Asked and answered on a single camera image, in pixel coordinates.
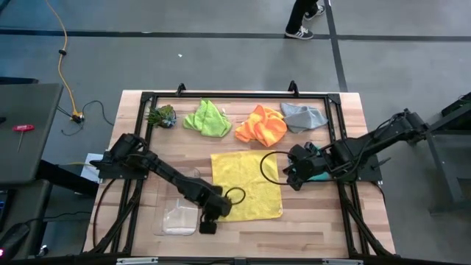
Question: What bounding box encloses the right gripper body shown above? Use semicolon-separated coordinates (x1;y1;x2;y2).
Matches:
288;145;327;177

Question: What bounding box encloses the clear plastic bin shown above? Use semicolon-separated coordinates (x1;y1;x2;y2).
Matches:
154;167;203;236

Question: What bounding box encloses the orange microfiber towel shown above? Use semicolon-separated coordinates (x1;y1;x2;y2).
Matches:
234;104;288;148

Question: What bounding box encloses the grey metal stand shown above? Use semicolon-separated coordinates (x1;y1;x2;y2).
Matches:
426;91;471;214

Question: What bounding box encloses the grey side desk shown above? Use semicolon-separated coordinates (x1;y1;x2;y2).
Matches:
0;82;64;185

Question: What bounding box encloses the yellow extension cord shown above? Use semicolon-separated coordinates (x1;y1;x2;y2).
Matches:
44;0;85;123

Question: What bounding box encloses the small potted succulent plant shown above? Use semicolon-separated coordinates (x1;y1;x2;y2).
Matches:
146;104;177;129

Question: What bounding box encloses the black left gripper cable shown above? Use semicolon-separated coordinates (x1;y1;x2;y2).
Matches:
223;186;247;206

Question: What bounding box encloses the white paper sheet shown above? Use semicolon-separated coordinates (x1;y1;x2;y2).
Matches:
79;152;104;184

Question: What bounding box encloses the person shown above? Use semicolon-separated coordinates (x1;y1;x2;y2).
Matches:
284;0;327;40

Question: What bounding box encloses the yellow microfiber towel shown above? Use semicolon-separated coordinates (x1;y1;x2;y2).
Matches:
210;149;284;223

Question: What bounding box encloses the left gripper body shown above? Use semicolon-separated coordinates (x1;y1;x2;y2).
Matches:
198;186;233;222

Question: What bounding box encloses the red handled hex key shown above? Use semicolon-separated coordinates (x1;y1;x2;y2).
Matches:
11;124;36;152

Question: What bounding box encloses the black floor cable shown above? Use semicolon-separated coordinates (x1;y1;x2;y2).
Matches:
57;99;115;137

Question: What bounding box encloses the black aluminium rig frame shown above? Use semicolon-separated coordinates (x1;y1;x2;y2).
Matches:
82;80;397;265

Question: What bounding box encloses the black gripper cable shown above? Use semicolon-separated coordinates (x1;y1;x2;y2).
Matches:
223;186;247;206
259;150;295;186

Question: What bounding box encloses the grey microfiber towel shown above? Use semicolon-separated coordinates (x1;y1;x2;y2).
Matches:
280;102;329;134

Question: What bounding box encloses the lime green microfiber towel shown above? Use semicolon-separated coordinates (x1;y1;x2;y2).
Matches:
183;98;233;138

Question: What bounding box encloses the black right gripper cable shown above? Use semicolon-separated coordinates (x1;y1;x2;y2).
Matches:
259;150;295;186

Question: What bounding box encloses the silver frame bracket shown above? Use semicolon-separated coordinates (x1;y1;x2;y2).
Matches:
116;257;159;265
322;258;364;265

